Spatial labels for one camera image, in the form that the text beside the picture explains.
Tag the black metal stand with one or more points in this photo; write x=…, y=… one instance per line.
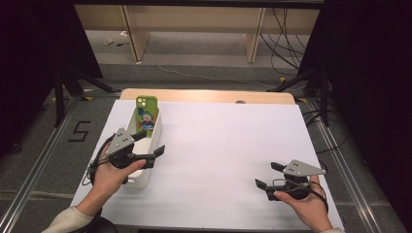
x=324, y=97
x=59, y=97

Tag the white table sheet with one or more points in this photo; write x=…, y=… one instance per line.
x=233, y=155

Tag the person's right hand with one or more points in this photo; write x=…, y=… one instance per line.
x=310, y=207

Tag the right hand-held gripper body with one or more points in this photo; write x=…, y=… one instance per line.
x=298, y=187

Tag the person's left hand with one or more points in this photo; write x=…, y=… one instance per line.
x=110, y=179

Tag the aluminium floor rail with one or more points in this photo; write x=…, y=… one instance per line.
x=35, y=168
x=343, y=168

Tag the small white floor scrap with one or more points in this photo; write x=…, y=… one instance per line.
x=108, y=41

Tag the wooden shelf unit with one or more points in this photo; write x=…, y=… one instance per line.
x=194, y=19

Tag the green cartoon phone case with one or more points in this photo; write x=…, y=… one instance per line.
x=147, y=113

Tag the yellow floor tape piece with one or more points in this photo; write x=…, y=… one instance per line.
x=302, y=100
x=88, y=98
x=282, y=79

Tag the dark round object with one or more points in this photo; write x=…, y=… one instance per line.
x=103, y=226

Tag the small black floor pen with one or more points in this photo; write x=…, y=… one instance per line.
x=122, y=44

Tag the dark curtain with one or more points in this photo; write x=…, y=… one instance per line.
x=372, y=81
x=32, y=64

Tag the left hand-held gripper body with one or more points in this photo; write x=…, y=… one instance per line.
x=121, y=145

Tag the white plastic bin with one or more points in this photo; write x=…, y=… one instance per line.
x=144, y=149

